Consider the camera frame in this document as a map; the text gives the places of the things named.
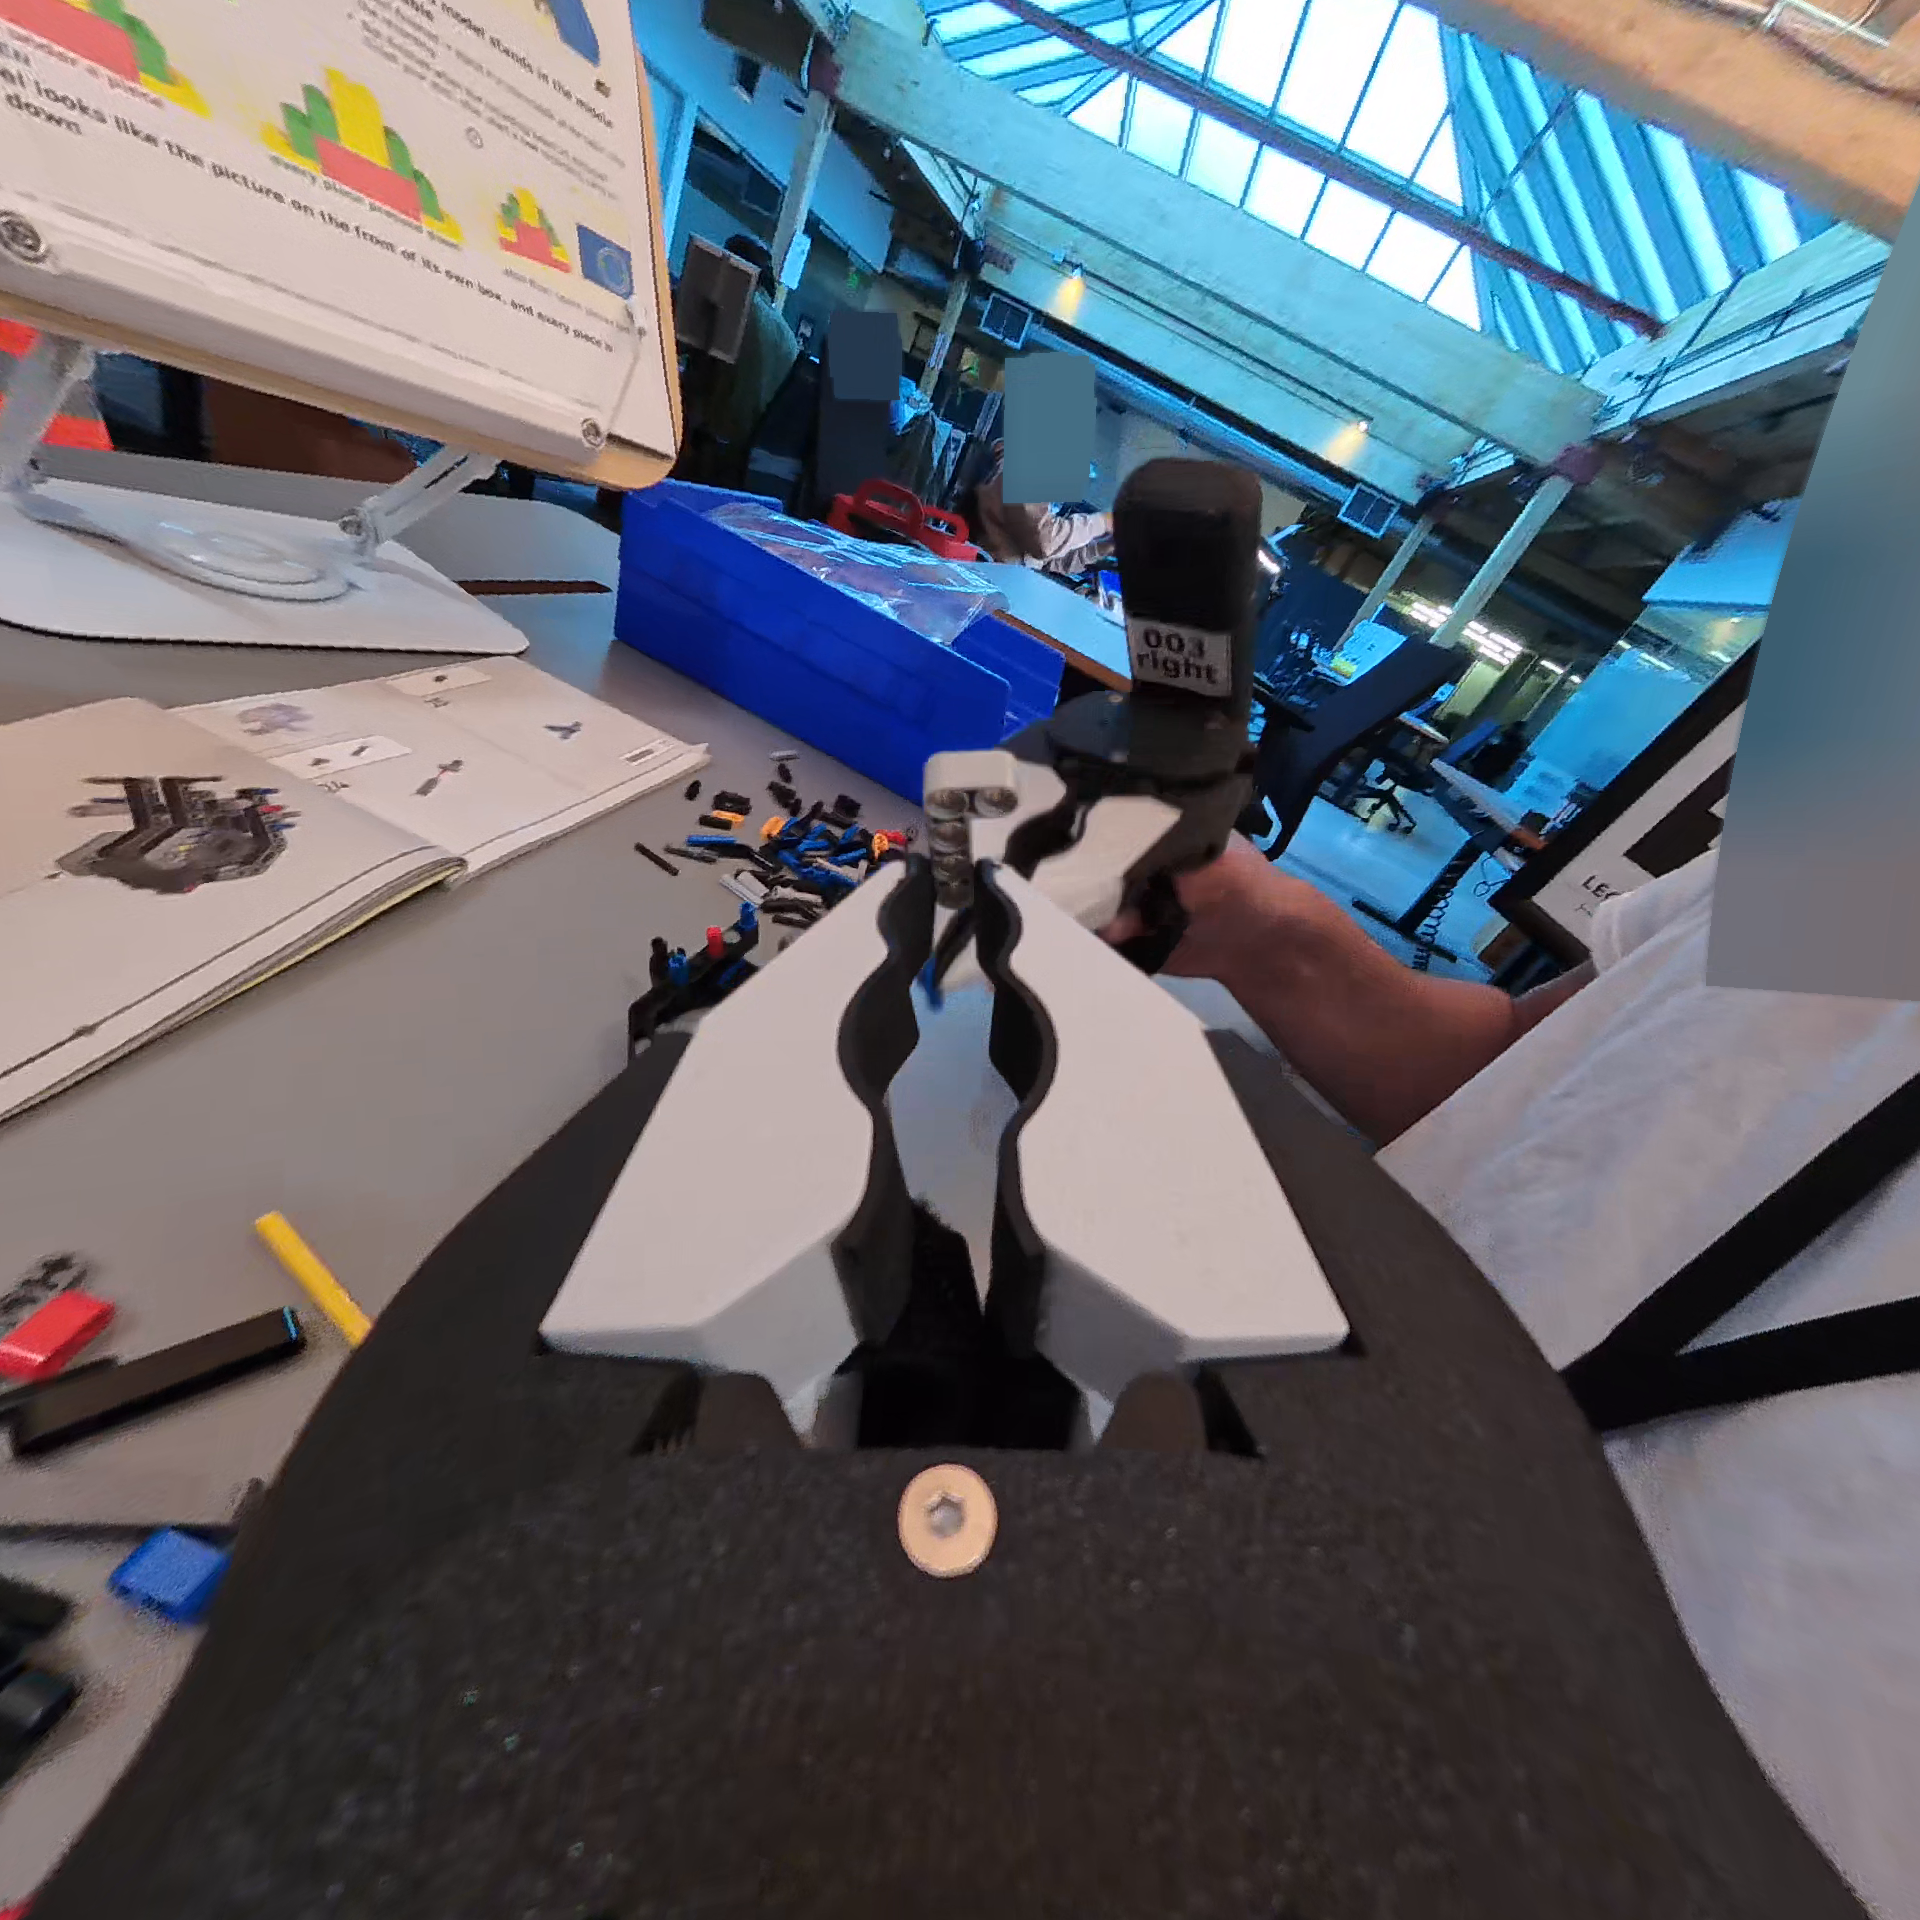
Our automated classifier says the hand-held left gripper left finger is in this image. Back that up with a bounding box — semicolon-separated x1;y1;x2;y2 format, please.
538;858;933;1449

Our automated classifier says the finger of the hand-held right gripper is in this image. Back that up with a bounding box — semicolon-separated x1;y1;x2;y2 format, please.
1002;779;1188;922

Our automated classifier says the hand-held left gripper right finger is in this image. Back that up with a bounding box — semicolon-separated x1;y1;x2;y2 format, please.
969;861;1352;1449

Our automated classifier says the grey lego beam piece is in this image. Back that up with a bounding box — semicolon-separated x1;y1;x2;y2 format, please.
920;749;1025;911

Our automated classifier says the person's right forearm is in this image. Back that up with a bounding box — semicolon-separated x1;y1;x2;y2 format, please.
1276;900;1599;1150

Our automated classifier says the small black lego assembly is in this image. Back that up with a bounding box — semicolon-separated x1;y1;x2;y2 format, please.
627;927;767;1050

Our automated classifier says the pile of small lego pieces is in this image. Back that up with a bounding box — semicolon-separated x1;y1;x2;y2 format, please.
632;743;920;932

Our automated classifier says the yellow lego axle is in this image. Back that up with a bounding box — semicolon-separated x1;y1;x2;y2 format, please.
252;1209;375;1349

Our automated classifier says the lego instruction booklet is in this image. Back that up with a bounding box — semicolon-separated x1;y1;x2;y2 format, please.
0;653;714;1123

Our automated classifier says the long black lego beam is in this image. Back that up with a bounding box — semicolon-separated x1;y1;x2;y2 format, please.
9;1307;308;1461

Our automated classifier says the red lego piece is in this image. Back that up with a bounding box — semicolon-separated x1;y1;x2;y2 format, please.
0;1291;118;1383

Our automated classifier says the blue lego piece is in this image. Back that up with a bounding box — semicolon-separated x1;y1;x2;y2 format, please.
110;1528;232;1624

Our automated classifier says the black lego piece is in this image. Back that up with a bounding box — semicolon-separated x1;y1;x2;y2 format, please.
0;1666;80;1778

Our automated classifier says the person's right hand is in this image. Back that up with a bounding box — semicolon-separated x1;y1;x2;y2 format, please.
1164;838;1345;1050

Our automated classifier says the black office chair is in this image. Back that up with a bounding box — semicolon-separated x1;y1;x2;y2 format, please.
1252;563;1479;857

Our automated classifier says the clear plastic bag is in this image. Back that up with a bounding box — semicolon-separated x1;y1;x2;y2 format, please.
701;501;1011;632

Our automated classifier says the blue plastic bin stack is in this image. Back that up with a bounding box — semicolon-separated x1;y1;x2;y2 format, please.
612;478;1071;805

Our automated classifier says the black framed picture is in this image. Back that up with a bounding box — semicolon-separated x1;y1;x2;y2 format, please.
1487;643;1766;969

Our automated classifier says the person's white shirt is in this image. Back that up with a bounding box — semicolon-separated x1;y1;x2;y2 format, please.
1373;854;1920;1920

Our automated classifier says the white board stand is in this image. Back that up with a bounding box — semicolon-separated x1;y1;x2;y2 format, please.
0;333;531;655

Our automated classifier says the printed instruction board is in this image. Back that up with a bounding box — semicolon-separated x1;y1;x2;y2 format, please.
0;0;684;490

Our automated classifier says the black harness strap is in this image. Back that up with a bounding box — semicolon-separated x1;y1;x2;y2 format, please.
1561;1071;1920;1433

